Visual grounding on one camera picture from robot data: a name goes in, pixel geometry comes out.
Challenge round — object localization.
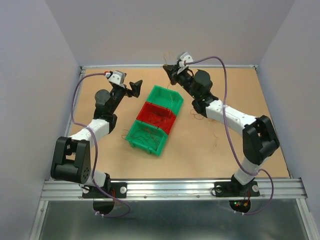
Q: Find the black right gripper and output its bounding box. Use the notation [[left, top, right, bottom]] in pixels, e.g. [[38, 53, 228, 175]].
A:
[[163, 63, 199, 99]]

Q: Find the thin wire bundle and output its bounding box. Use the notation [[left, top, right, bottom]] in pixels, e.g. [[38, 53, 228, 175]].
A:
[[189, 108, 221, 148]]

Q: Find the yellow thin wire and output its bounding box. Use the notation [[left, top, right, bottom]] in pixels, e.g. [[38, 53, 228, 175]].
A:
[[162, 51, 177, 106]]

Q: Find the dark brown thin wire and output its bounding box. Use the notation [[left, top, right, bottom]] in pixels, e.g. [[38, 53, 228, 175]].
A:
[[146, 109, 171, 131]]

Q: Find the red striped thin wire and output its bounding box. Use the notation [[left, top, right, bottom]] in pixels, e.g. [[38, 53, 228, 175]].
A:
[[121, 127, 161, 152]]

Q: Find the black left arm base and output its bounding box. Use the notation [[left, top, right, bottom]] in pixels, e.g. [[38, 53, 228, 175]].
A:
[[82, 182, 128, 199]]

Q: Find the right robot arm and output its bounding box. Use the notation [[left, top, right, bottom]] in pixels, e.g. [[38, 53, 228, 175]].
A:
[[162, 64, 280, 197]]

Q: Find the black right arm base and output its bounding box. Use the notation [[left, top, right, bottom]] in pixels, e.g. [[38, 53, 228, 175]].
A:
[[211, 180, 260, 198]]

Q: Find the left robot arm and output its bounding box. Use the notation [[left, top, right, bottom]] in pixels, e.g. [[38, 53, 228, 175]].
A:
[[50, 80, 143, 197]]

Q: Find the far green plastic bin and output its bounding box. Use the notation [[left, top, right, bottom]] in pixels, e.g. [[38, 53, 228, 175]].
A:
[[146, 85, 184, 116]]

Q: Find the green plastic bin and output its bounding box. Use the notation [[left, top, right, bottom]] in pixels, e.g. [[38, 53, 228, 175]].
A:
[[146, 85, 184, 116], [124, 120, 168, 157]]

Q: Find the red plastic bin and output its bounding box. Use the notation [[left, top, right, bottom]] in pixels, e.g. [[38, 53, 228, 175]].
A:
[[136, 101, 177, 135]]

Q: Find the near green plastic bin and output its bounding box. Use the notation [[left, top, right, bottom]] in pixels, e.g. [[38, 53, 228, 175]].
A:
[[124, 120, 168, 157]]

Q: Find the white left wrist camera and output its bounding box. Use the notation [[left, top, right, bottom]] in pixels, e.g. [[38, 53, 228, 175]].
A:
[[105, 70, 127, 88]]

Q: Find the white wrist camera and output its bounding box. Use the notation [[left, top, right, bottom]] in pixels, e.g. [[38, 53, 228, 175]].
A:
[[177, 51, 194, 75], [105, 70, 127, 88]]

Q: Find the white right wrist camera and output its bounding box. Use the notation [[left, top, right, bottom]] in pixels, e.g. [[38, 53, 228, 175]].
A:
[[177, 51, 194, 75]]

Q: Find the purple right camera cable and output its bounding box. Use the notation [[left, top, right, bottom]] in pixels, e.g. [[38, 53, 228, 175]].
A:
[[184, 56, 275, 216]]

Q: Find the aluminium mounting rail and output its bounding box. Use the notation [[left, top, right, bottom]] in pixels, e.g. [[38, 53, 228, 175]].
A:
[[40, 178, 308, 202]]

